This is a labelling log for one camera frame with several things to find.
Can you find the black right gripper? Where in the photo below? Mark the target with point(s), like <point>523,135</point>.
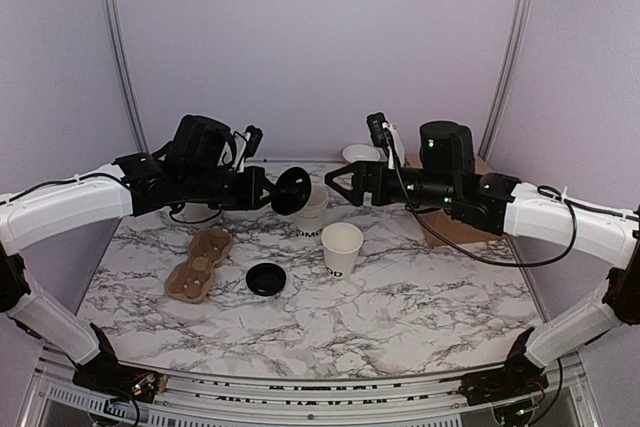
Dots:
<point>361,172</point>

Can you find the black plastic cup lid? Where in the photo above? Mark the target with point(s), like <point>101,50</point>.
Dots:
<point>291,191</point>

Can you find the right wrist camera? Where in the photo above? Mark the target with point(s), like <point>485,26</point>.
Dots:
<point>385,135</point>

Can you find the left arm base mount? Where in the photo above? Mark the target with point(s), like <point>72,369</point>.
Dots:
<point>106,374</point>

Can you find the right aluminium frame post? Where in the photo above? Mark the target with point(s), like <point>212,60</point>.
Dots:
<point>515,39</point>

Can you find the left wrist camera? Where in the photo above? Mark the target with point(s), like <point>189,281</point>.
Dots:
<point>246,145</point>

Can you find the orange white ceramic bowl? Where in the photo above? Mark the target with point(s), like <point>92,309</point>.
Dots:
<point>360,152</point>

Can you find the aluminium frame post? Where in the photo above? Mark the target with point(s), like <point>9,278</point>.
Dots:
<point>515,39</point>
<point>113,22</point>

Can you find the left aluminium frame post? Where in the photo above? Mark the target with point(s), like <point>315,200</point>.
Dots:
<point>113,22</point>

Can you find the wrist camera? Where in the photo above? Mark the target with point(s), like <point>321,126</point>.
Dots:
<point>385,135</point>
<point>246,145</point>

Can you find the white container with sachets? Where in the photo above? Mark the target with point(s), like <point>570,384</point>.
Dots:
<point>194,213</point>

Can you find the brown cardboard cup carrier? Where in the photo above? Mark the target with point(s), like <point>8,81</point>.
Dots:
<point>191,280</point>

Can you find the stack of white paper cups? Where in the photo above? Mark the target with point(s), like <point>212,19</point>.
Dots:
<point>309,221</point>

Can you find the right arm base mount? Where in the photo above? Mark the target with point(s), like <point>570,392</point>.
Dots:
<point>506,382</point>

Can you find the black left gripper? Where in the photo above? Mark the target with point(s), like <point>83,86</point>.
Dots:
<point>252,198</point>

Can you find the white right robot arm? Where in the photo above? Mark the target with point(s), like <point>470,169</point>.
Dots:
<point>504,205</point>

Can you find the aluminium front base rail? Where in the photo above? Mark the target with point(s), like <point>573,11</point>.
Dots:
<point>191,399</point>

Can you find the white paper cup with print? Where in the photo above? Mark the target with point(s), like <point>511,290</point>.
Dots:
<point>341,246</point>

